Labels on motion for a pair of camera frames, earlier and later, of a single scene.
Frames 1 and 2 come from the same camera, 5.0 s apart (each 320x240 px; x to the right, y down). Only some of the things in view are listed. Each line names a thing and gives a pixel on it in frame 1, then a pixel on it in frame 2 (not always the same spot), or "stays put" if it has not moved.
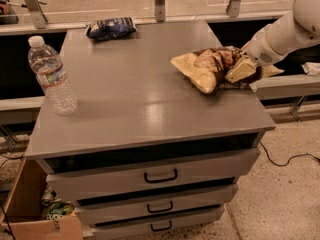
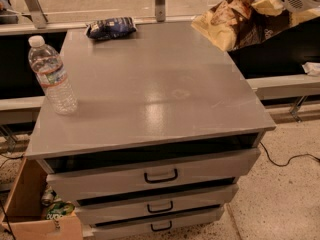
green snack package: x=58 y=210 stays put
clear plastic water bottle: x=48 y=68 stays put
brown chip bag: x=207 y=68 to x=234 y=23
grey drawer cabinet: x=147 y=154 stays put
